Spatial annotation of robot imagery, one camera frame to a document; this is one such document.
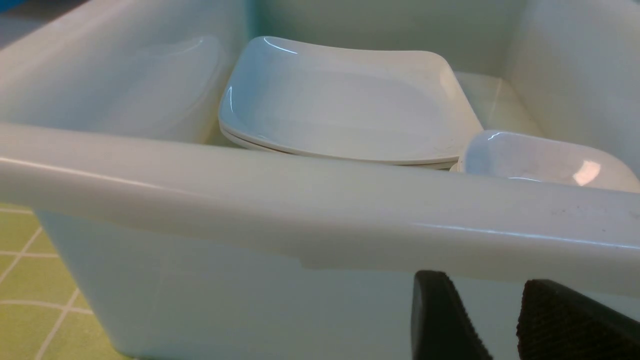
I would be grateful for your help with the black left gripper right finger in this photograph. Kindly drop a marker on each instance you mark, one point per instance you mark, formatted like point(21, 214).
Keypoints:
point(558, 323)

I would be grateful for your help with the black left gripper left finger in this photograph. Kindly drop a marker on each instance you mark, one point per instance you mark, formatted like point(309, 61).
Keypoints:
point(441, 329)

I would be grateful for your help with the white square plate stack bottom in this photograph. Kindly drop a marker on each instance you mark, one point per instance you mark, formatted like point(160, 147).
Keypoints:
point(238, 141)

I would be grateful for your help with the white square plate stack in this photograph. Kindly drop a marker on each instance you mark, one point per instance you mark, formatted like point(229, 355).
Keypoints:
point(238, 141)
point(398, 107)

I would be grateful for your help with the white square plate stack top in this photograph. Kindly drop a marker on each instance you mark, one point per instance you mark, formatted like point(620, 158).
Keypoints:
point(398, 107)

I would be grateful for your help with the white small bowl stack top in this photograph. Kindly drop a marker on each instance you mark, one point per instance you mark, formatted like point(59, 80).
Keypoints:
point(518, 156)

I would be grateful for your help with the large white plastic tub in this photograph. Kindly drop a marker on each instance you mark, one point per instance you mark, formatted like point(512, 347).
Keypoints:
point(187, 247)

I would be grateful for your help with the green checkered tablecloth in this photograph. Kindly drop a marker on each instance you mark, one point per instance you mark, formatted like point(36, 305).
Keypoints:
point(43, 315)

